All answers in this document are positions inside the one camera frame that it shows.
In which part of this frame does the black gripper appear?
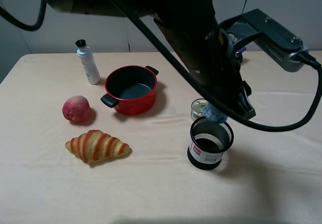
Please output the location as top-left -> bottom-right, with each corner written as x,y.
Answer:
153,7 -> 256,119

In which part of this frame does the small blue labelled jar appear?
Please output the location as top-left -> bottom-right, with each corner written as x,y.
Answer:
204,103 -> 228,124

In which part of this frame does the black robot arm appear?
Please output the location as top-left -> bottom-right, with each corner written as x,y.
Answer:
1,0 -> 256,120

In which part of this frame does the purple frying pan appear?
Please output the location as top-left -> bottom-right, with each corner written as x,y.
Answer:
235,46 -> 247,64

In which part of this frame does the small tin can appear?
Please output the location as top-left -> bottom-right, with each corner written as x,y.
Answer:
191,98 -> 208,121

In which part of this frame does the red cooking pot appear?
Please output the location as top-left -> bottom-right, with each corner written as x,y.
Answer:
101,65 -> 159,116

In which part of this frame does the black mesh pen cup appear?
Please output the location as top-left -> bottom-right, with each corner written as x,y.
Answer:
187,117 -> 234,170

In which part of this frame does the white bottle with black brush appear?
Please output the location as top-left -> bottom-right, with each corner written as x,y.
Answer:
75,39 -> 101,85

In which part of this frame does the red peach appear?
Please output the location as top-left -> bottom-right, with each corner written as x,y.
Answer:
62,96 -> 91,122

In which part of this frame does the striped croissant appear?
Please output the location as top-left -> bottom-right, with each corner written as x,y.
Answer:
65,130 -> 130,164

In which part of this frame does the black cable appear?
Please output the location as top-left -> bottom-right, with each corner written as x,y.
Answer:
0,0 -> 322,132

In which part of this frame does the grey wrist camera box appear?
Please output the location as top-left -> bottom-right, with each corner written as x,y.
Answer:
219,9 -> 309,72

